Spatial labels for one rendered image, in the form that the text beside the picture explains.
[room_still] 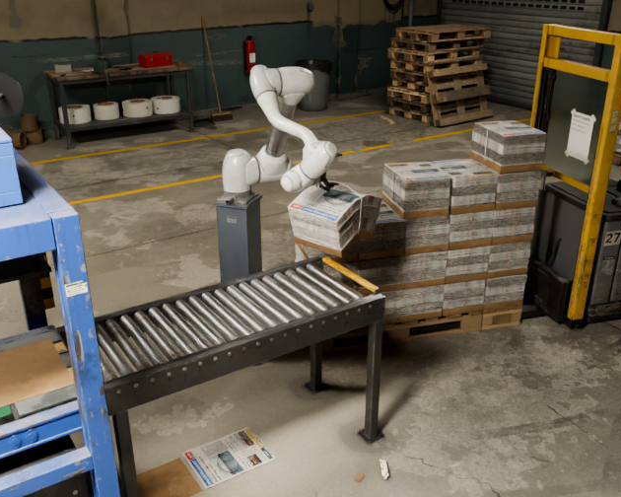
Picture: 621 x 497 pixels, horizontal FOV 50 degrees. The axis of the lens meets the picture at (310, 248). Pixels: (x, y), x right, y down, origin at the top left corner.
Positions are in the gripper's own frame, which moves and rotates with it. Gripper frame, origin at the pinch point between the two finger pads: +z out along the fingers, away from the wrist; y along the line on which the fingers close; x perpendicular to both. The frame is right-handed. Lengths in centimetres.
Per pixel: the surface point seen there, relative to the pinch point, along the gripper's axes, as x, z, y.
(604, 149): 93, 141, -7
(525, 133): 51, 124, -11
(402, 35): -315, 668, -35
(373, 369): 41, -18, 88
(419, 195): 11, 75, 26
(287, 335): 22, -65, 57
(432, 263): 21, 86, 69
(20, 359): -49, -143, 62
